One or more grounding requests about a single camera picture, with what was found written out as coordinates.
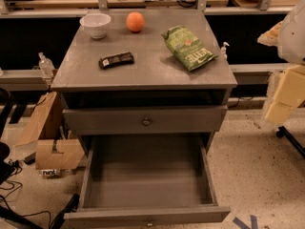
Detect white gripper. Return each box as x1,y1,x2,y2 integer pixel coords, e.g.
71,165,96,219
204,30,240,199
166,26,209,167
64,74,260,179
257,21,305,124

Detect green jalapeno chip bag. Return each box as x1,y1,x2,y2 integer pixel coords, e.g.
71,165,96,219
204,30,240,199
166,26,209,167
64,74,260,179
161,26,216,72

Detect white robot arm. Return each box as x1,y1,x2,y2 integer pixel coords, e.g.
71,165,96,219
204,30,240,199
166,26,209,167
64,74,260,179
257,0,305,124

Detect grey drawer cabinet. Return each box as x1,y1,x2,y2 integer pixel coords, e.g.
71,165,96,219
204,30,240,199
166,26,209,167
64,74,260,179
51,10,236,146

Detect grey middle drawer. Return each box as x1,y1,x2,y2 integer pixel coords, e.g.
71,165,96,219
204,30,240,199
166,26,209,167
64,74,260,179
63,106,227,135

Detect open grey bottom drawer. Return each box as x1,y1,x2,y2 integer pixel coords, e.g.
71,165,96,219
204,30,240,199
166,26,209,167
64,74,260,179
65,134,231,229

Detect white pump bottle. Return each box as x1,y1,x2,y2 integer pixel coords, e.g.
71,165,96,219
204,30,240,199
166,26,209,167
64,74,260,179
220,42,230,59

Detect black stand leg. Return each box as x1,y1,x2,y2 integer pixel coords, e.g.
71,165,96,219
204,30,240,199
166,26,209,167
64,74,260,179
275,126,305,158

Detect orange fruit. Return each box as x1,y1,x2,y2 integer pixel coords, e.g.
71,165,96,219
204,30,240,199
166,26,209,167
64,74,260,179
126,11,145,32

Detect black snack bar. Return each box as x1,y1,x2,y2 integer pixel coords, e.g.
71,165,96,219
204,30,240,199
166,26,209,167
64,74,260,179
98,52,134,70

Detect white bowl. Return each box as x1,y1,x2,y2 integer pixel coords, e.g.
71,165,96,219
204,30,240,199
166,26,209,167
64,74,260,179
80,13,112,39

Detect blue floor tape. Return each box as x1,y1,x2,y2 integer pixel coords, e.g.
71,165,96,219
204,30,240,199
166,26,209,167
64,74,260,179
233,215,259,229

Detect clear plastic bottle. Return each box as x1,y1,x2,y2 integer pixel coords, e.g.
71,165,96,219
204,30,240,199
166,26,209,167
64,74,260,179
38,52,54,77

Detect brown cardboard box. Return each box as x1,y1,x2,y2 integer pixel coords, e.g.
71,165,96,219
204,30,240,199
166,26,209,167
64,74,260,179
16,92,84,170

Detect black floor cables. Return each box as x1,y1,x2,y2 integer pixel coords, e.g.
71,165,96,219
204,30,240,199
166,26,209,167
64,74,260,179
0,157,53,229

